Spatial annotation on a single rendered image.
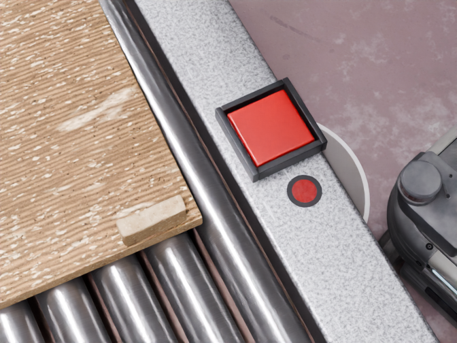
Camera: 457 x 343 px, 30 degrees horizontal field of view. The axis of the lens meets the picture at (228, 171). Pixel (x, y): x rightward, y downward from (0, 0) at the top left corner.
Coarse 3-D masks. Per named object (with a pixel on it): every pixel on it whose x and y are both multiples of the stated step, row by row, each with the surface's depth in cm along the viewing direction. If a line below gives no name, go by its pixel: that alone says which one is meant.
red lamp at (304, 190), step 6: (300, 180) 76; (306, 180) 76; (294, 186) 76; (300, 186) 76; (306, 186) 76; (312, 186) 76; (294, 192) 76; (300, 192) 76; (306, 192) 76; (312, 192) 76; (300, 198) 76; (306, 198) 76; (312, 198) 76
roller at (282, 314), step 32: (128, 32) 83; (160, 96) 80; (160, 128) 78; (192, 128) 80; (192, 160) 77; (192, 192) 76; (224, 192) 76; (224, 224) 74; (224, 256) 73; (256, 256) 73; (256, 288) 72; (256, 320) 71; (288, 320) 71
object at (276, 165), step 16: (288, 80) 79; (256, 96) 78; (288, 96) 79; (224, 112) 78; (304, 112) 78; (224, 128) 77; (240, 144) 76; (320, 144) 76; (240, 160) 77; (288, 160) 76; (256, 176) 75
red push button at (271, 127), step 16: (272, 96) 79; (240, 112) 78; (256, 112) 78; (272, 112) 78; (288, 112) 78; (240, 128) 77; (256, 128) 77; (272, 128) 77; (288, 128) 77; (304, 128) 77; (256, 144) 76; (272, 144) 76; (288, 144) 76; (304, 144) 77; (256, 160) 76; (272, 160) 76
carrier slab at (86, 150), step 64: (0, 0) 82; (64, 0) 82; (0, 64) 79; (64, 64) 79; (128, 64) 79; (0, 128) 76; (64, 128) 76; (128, 128) 76; (0, 192) 74; (64, 192) 74; (128, 192) 74; (0, 256) 71; (64, 256) 71
